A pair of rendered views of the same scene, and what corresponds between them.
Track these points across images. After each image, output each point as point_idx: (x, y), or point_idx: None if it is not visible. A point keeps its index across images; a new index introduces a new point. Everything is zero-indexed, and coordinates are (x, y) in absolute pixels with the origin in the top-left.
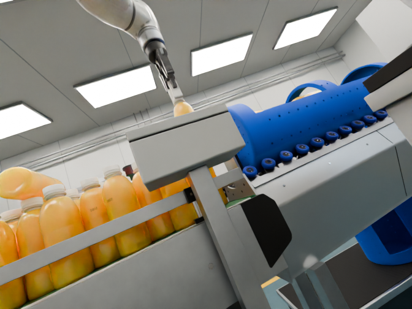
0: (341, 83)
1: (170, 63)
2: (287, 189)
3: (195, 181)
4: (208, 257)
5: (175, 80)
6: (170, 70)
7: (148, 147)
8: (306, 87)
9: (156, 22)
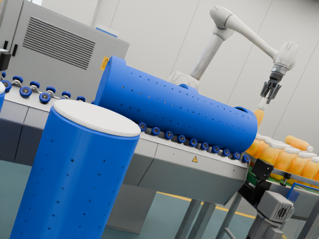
0: (126, 63)
1: (261, 90)
2: None
3: None
4: None
5: (262, 96)
6: (264, 91)
7: None
8: (182, 87)
9: (275, 58)
